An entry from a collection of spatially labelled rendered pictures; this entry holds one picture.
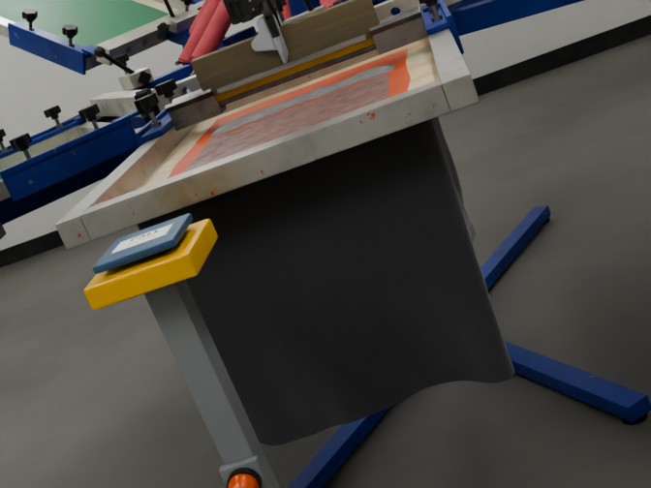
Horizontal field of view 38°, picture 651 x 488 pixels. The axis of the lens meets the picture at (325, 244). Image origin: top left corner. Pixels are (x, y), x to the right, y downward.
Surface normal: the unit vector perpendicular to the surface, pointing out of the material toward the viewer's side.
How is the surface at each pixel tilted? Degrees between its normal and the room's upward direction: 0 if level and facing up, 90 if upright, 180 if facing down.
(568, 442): 0
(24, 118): 90
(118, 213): 90
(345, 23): 89
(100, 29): 32
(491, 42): 90
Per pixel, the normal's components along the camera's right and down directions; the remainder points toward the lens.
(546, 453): -0.36, -0.89
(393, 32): -0.07, 0.33
